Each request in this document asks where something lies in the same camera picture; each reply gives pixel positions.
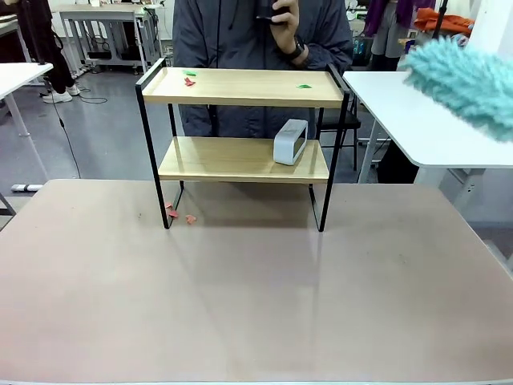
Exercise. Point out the teal chenille duster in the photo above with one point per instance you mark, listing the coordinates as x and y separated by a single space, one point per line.
461 84

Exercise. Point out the black wrist watch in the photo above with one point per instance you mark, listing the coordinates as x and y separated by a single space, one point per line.
298 50

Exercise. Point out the person in dark grey jacket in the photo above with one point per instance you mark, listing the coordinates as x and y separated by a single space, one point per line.
224 40

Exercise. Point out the grey workbench desk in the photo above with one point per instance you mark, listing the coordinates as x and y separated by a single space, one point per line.
104 16

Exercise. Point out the bystander in purple top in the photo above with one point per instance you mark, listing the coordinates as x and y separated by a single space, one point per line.
388 24

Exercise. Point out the person's left hand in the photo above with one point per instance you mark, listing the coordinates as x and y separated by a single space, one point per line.
286 35

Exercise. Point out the black folding chair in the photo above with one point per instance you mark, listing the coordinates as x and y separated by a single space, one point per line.
348 120

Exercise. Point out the white power strip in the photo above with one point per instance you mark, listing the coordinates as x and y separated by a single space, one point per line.
27 187

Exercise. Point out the small white side table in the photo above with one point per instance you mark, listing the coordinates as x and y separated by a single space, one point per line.
20 78

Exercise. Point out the white digital clock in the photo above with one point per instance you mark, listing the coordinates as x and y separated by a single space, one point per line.
289 146

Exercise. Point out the two-tier wooden black-frame shelf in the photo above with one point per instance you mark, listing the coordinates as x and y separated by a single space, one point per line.
240 93

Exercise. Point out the orange cloth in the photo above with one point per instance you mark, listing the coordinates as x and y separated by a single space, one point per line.
445 22

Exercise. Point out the large white side table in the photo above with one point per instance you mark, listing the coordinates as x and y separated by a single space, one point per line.
401 116

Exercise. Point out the bystander in black clothes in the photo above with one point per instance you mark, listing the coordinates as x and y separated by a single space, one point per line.
48 40

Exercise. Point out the person's left forearm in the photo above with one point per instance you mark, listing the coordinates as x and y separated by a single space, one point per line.
324 52

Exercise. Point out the green paper scrap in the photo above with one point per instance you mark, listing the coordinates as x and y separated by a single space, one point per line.
304 86
191 72

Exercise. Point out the black stand pole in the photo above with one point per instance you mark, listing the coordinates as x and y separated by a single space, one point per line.
440 18

